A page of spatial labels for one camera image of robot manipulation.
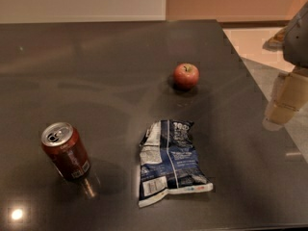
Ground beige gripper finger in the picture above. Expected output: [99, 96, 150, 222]
[263, 68, 308, 131]

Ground red apple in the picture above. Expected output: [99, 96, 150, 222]
[173, 64, 199, 90]

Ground blue chip bag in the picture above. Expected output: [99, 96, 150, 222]
[139, 119, 214, 208]

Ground red soda can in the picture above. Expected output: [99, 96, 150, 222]
[41, 122, 90, 181]

